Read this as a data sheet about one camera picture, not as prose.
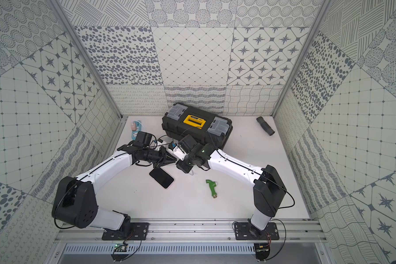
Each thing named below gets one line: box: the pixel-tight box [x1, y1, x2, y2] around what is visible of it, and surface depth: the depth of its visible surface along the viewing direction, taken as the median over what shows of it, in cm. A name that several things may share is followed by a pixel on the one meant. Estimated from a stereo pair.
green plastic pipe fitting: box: [205, 179, 218, 199], surface depth 88 cm
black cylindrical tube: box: [256, 116, 275, 136], surface depth 113 cm
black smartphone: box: [149, 167, 175, 189], surface depth 92 cm
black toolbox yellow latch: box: [161, 102, 234, 150], surface depth 97 cm
